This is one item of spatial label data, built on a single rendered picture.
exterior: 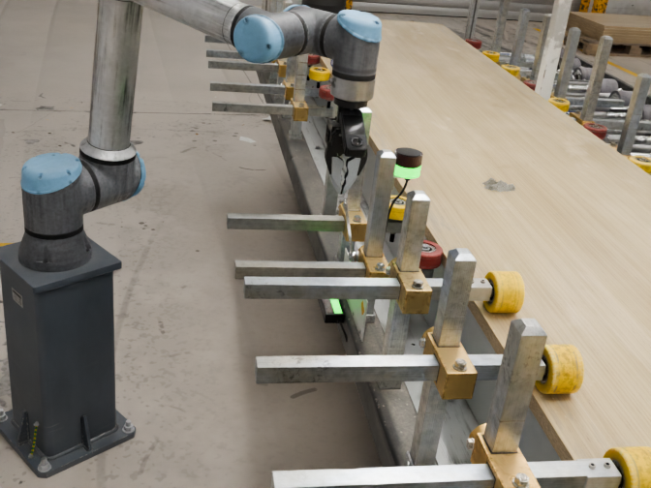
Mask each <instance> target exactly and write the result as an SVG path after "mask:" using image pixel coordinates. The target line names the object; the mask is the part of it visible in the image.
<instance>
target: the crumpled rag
mask: <svg viewBox="0 0 651 488"><path fill-rule="evenodd" d="M482 184H483V185H485V187H484V189H487V190H491V191H493V190H495V191H499V192H500V193H501V192H503V191H506V192H507V191H515V187H514V185H513V184H507V183H506V182H504V181H502V180H500V181H499V182H496V181H495V179H494V178H492V177H491V178H489V179H488V180H487V181H486V182H483V183H482Z"/></svg>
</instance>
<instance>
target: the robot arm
mask: <svg viewBox="0 0 651 488"><path fill-rule="evenodd" d="M143 7H146V8H148V9H150V10H152V11H155V12H157V13H159V14H161V15H165V16H167V17H169V18H172V19H174V20H176V21H179V22H181V23H183V24H185V25H188V26H190V27H192V28H194V29H197V30H199V31H201V32H203V33H205V34H207V35H209V36H212V37H214V38H216V39H218V40H221V41H223V42H225V43H227V44H230V45H232V46H233V47H235V48H236V50H237V52H238V53H239V54H240V56H241V57H242V58H244V59H245V60H246V61H248V62H251V63H260V64H264V63H269V62H272V61H274V60H278V59H283V58H288V57H293V56H298V55H302V54H307V53H311V54H316V55H319V56H322V57H325V58H329V59H332V60H333V65H332V78H330V79H329V80H328V82H329V83H331V85H330V94H331V95H332V96H333V97H334V100H333V102H334V103H335V104H336V105H338V110H337V116H335V118H328V119H327V123H326V133H325V142H326V149H325V162H326V165H327V168H328V171H329V175H330V178H331V181H332V184H333V187H334V189H335V190H336V192H337V193H338V194H339V195H344V194H345V193H346V192H347V191H348V190H349V189H350V188H351V186H352V185H353V184H354V182H355V181H356V179H357V177H358V176H359V174H360V172H361V171H362V169H363V167H364V166H365V164H366V161H367V155H368V154H367V149H368V144H367V139H366V138H367V136H366V133H365V128H364V122H363V117H362V111H361V110H360V109H359V108H365V107H367V103H368V101H370V100H372V99H373V96H374V89H375V81H376V71H377V64H378V56H379V49H380V41H381V40H382V22H381V21H380V20H379V19H378V18H377V17H376V16H374V15H371V14H368V13H363V12H361V11H354V10H343V11H341V12H339V14H334V13H330V12H326V11H322V10H318V9H314V8H310V7H308V6H306V5H291V6H289V7H288V8H286V9H285V10H284V11H283V12H279V13H270V12H267V11H265V10H262V9H260V8H258V7H255V6H252V5H247V4H244V3H242V2H239V1H237V0H98V7H97V20H96V33H95V46H94V60H93V74H92V87H91V101H90V114H89V128H88V137H86V138H85V139H83V140H82V141H81V142H80V145H79V156H78V157H76V156H74V155H72V154H68V153H63V154H60V153H46V154H42V155H38V156H36V157H33V158H31V159H29V160H28V161H27V162H25V164H24V165H23V167H22V169H21V180H20V185H21V191H22V205H23V218H24V234H23V237H22V239H21V242H20V245H19V248H18V259H19V261H20V263H21V264H22V265H24V266H25V267H27V268H29V269H32V270H36V271H41V272H63V271H69V270H73V269H76V268H79V267H81V266H83V265H85V264H87V263H88V262H89V261H90V260H91V258H92V246H91V244H90V241H89V239H88V237H87V235H86V233H85V231H84V228H83V215H84V214H86V213H89V212H92V211H95V210H98V209H101V208H104V207H107V206H110V205H113V204H115V203H118V202H120V201H125V200H127V199H129V198H131V197H134V196H136V195H137V194H138V193H139V192H140V191H141V190H142V188H143V186H144V181H145V179H146V169H145V165H144V161H143V159H142V158H140V153H139V152H138V151H137V149H136V147H135V145H134V144H133V143H132V142H130V137H131V129H132V119H133V109H134V99H135V90H136V81H137V71H138V62H139V52H140V34H141V25H142V15H143ZM332 120H336V121H332ZM337 154H338V155H337ZM342 154H345V156H346V157H351V158H349V159H347V161H346V167H347V172H346V174H345V176H344V178H345V180H344V183H343V185H341V181H342V175H341V170H342V169H343V167H344V161H343V159H342V158H340V156H341V155H342Z"/></svg>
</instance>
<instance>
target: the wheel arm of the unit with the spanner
mask: <svg viewBox="0 0 651 488"><path fill-rule="evenodd" d="M365 271H366V268H365V265H364V263H363V262H345V261H277V260H236V261H235V263H234V277H235V279H244V277H333V278H365ZM421 272H422V274H423V275H424V277H425V279H432V277H433V272H434V269H421Z"/></svg>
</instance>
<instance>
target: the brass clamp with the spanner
mask: <svg viewBox="0 0 651 488"><path fill-rule="evenodd" d="M363 247H364V245H362V246H361V247H360V248H359V249H358V262H363V263H364V265H365V268H366V271H365V278H389V275H387V274H386V267H388V262H387V260H386V258H385V256H384V254H382V256H381V257H367V256H366V255H365V252H364V250H363ZM378 262H382V263H383V264H384V265H385V271H378V270H376V269H375V267H376V264H377V263H378Z"/></svg>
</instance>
